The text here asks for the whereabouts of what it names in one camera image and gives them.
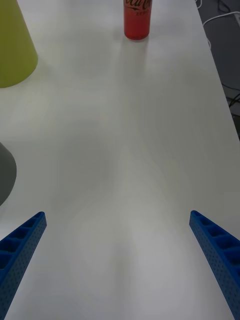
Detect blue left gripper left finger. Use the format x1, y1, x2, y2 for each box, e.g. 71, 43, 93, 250
0, 211, 48, 320

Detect yellow-green plastic bin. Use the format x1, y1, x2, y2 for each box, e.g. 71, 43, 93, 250
0, 0, 39, 89

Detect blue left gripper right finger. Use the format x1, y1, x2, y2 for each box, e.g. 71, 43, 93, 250
188, 210, 240, 320

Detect red drink can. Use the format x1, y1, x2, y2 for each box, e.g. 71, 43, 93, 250
123, 0, 153, 42

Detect black cable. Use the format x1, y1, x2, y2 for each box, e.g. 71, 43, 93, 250
221, 83, 240, 93
228, 93, 240, 109
216, 0, 231, 13

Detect grey plastic bin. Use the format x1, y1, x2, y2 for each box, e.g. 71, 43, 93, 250
0, 141, 18, 207

